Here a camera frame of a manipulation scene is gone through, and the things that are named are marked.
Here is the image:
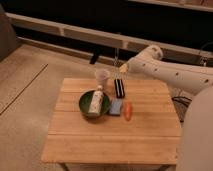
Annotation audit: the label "wooden table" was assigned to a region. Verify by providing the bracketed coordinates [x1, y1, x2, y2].
[41, 78, 181, 165]

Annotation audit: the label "blue sponge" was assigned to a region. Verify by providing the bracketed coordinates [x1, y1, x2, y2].
[109, 99, 123, 115]

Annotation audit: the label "black floor bracket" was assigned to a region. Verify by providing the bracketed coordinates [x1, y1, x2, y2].
[89, 53, 99, 64]

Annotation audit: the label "translucent ceramic cup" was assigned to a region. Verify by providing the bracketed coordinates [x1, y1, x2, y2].
[95, 69, 110, 87]

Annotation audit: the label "orange carrot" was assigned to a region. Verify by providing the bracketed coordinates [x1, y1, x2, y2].
[124, 102, 132, 121]

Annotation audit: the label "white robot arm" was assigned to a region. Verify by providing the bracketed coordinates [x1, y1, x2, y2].
[119, 45, 213, 171]

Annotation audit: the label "white bottle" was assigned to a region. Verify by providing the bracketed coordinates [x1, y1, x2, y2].
[88, 85, 103, 115]

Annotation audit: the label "dark green bowl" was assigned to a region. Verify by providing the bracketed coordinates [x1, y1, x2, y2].
[79, 90, 111, 118]

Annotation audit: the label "black cables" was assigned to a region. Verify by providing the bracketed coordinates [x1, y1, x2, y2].
[171, 87, 193, 123]

